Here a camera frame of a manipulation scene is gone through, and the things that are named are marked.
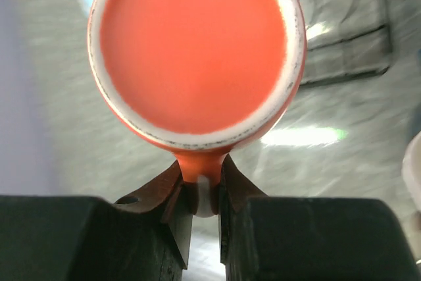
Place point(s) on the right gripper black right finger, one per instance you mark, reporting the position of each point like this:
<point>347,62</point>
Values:
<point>308,238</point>

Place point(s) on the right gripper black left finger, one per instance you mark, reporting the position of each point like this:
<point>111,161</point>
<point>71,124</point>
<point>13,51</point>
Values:
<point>144,235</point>

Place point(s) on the cream mug green interior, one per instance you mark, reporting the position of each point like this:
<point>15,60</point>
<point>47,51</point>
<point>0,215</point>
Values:
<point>410,170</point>

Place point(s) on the orange mug white interior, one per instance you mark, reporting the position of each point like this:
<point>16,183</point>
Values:
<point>198,78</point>

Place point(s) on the black wire dish rack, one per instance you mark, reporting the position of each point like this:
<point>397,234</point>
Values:
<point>346,39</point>

